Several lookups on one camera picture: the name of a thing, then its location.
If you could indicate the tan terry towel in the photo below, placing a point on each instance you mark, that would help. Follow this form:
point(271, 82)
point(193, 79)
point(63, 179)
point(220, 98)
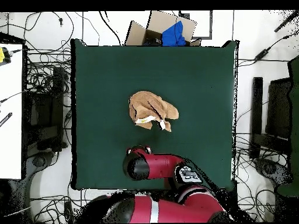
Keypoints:
point(147, 105)

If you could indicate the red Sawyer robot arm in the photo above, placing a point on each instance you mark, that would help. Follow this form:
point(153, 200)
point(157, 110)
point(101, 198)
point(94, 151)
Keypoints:
point(163, 165)

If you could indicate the black flat strip tool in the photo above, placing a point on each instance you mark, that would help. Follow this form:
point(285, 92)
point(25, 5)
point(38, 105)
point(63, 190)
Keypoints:
point(5, 119)

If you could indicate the dark green table cloth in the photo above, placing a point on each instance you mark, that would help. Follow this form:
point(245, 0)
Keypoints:
point(105, 81)

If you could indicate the black power strip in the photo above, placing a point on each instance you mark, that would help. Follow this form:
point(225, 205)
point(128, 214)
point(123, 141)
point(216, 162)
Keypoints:
point(68, 212)

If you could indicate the blue garment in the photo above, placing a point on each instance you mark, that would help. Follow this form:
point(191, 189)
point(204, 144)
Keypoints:
point(174, 36)

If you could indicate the black upright bar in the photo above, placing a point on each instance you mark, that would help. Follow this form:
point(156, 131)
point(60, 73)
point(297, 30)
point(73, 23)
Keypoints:
point(256, 112)

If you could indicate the open cardboard box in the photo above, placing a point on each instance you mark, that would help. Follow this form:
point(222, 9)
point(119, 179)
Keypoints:
point(161, 21)

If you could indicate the white desk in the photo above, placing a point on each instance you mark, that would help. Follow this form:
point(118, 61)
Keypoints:
point(10, 116)

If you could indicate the black power adapter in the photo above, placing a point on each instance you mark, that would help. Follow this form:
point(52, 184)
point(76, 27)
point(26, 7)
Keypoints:
point(261, 54)

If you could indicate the dark green fabric piece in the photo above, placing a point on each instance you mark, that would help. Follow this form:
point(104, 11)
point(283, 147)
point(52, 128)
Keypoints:
point(294, 116)

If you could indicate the yellow and black device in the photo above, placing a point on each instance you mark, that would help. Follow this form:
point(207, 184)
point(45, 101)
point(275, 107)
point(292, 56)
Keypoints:
point(2, 56)

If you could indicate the black tripod leg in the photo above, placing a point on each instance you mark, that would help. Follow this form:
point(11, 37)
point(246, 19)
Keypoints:
point(286, 22)

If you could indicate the dark square floor frame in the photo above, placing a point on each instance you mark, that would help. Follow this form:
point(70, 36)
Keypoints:
point(211, 28)

